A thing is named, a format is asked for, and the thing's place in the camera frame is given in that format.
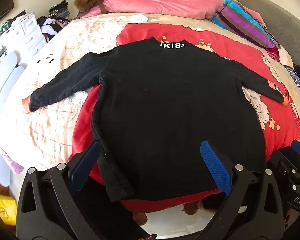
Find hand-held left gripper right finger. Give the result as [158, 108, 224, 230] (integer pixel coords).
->
[200, 140, 285, 240]

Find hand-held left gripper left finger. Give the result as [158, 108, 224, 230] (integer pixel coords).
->
[16, 140, 103, 240]

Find black long-sleeve sweater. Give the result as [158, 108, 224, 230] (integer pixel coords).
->
[29, 37, 289, 203]

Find dark blue patterned clothes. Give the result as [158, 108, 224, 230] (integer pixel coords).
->
[284, 65, 300, 98]

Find pile of dark clothes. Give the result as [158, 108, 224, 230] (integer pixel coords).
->
[36, 0, 71, 37]

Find brown slipper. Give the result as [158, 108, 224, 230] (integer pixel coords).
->
[132, 210, 148, 227]
[183, 201, 203, 216]

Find beige patterned bedsheet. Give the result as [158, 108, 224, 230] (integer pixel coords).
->
[0, 12, 300, 180]

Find yellow box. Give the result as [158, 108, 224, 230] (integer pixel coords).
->
[0, 192, 17, 227]

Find white scalloped bed board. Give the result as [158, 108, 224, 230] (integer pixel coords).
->
[0, 51, 25, 182]

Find grey upholstered headboard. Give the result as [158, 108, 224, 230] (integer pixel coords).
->
[236, 0, 300, 140]

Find striped colourful pillow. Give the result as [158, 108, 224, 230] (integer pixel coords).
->
[211, 0, 280, 49]

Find red floral blanket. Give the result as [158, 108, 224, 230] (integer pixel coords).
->
[71, 22, 300, 214]

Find white dresser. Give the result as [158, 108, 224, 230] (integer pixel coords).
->
[0, 11, 47, 64]

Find brown fur-trimmed coat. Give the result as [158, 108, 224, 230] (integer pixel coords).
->
[74, 0, 145, 18]

